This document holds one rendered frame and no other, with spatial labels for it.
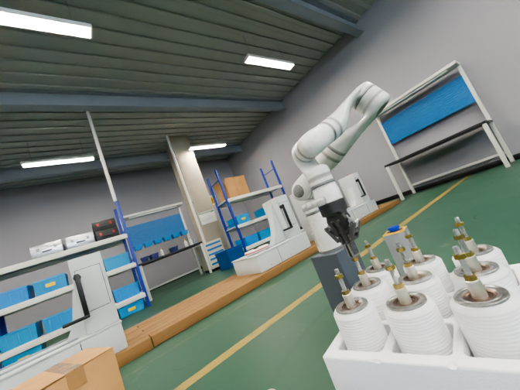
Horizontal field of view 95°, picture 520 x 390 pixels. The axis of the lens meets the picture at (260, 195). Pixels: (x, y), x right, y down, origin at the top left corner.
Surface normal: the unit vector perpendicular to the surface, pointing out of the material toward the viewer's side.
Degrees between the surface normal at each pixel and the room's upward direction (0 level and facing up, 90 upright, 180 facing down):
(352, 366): 90
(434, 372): 90
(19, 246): 90
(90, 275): 90
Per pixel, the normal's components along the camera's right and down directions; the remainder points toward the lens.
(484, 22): -0.76, 0.22
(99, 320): 0.54, -0.32
